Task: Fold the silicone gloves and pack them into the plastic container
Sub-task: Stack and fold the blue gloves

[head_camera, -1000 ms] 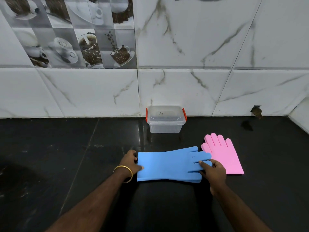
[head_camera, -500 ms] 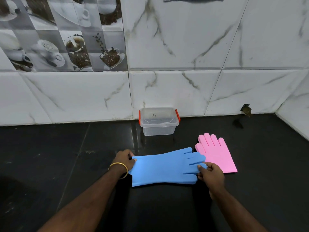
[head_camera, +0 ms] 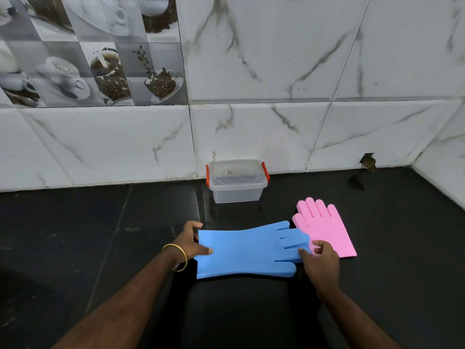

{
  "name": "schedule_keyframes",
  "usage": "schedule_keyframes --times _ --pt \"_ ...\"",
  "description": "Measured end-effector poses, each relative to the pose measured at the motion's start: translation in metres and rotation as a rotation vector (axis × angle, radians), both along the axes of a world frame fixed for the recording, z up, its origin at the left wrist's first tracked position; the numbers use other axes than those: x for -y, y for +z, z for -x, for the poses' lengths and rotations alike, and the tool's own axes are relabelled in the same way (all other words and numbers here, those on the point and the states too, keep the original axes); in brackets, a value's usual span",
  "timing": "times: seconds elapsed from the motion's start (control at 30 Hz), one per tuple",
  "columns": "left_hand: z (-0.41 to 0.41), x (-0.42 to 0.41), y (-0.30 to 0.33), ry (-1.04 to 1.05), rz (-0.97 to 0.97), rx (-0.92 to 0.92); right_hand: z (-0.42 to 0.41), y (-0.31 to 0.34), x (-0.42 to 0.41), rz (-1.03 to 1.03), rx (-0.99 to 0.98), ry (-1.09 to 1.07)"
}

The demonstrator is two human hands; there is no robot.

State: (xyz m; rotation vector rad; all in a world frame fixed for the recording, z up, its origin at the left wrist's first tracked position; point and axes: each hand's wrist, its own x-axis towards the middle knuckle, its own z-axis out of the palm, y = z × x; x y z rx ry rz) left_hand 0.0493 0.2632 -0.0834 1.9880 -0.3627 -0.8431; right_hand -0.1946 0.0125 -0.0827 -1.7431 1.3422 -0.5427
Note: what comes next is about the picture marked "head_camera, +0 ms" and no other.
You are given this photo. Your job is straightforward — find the person's right hand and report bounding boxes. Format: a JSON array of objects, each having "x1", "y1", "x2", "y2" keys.
[{"x1": 298, "y1": 240, "x2": 341, "y2": 299}]

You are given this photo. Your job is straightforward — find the person's left hand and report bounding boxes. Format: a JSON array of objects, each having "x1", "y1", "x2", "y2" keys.
[{"x1": 173, "y1": 220, "x2": 214, "y2": 265}]

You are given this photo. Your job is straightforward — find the pink rubber glove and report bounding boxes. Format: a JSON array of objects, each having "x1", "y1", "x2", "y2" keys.
[{"x1": 292, "y1": 197, "x2": 357, "y2": 258}]

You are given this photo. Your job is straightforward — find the transparent plastic box red latches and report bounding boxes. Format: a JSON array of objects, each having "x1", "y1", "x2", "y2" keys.
[{"x1": 205, "y1": 159, "x2": 271, "y2": 205}]

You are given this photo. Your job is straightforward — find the person's right forearm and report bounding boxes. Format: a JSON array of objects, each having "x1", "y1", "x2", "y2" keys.
[{"x1": 318, "y1": 286, "x2": 402, "y2": 349}]

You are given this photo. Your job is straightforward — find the person's left forearm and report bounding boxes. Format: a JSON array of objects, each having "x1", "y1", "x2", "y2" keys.
[{"x1": 50, "y1": 249, "x2": 186, "y2": 349}]

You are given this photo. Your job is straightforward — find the gold bangle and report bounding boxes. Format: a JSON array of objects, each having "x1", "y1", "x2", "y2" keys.
[{"x1": 161, "y1": 243, "x2": 189, "y2": 273}]

